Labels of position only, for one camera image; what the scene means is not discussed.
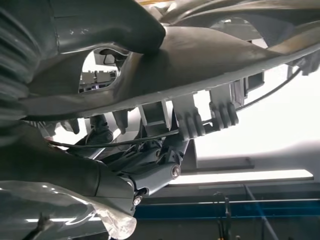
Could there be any white strip light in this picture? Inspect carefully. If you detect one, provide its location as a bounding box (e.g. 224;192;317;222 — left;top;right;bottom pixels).
169;169;315;186

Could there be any blue metal beam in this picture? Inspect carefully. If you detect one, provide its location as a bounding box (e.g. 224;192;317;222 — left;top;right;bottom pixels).
134;198;320;220

